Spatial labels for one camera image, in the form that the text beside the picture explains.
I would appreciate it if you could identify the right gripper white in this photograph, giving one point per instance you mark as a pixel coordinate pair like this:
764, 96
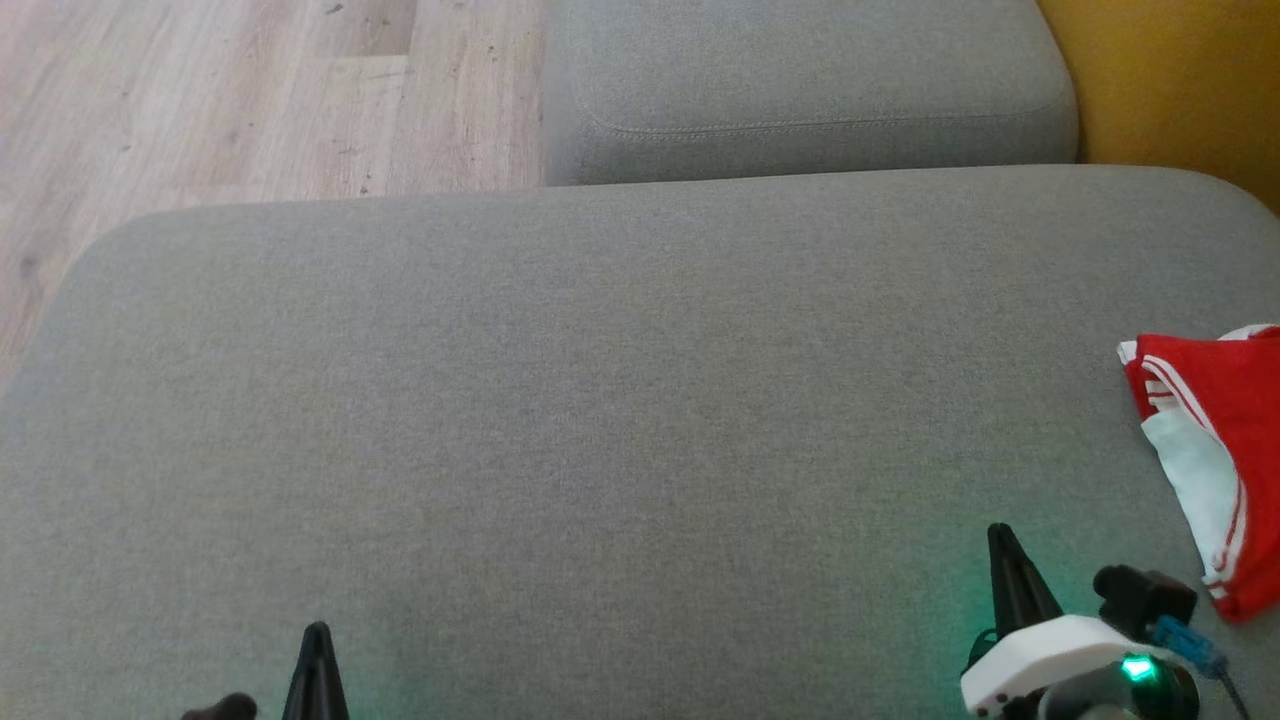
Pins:
1040, 655

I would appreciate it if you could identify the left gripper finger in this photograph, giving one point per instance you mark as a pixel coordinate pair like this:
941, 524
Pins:
330, 695
303, 690

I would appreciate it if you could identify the red white-sleeved Bulls jersey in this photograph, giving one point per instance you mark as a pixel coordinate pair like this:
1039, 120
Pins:
1245, 420

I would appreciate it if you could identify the grey sofa seat cushion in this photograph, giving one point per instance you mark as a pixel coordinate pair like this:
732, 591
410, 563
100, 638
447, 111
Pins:
600, 450

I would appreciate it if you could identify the grey sofa back cushion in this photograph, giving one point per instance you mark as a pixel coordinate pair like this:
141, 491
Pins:
800, 80

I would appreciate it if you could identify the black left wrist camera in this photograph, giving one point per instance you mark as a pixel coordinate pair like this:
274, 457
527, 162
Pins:
220, 708

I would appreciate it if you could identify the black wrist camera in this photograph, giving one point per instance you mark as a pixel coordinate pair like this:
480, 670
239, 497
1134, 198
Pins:
220, 708
1140, 595

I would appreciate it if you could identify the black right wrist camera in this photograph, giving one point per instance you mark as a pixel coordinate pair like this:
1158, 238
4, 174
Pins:
1140, 595

